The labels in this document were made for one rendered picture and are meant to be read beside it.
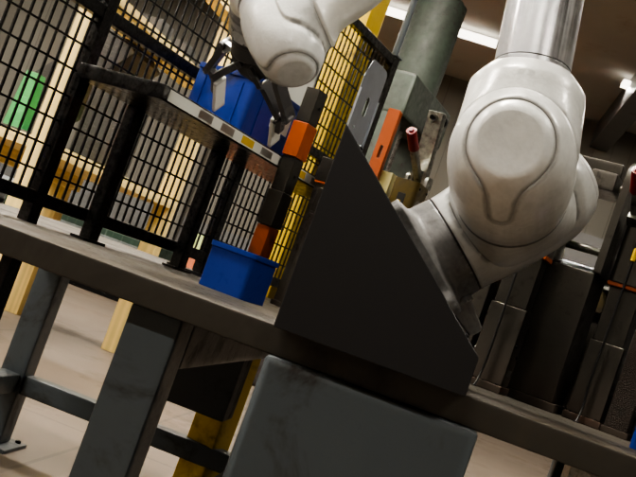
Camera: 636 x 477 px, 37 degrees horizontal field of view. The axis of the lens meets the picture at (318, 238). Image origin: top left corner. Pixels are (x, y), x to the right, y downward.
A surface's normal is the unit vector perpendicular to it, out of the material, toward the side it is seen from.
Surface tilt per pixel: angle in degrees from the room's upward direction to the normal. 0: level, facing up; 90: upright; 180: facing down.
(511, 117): 94
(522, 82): 72
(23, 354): 90
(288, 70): 139
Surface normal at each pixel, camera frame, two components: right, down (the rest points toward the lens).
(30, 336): -0.12, -0.10
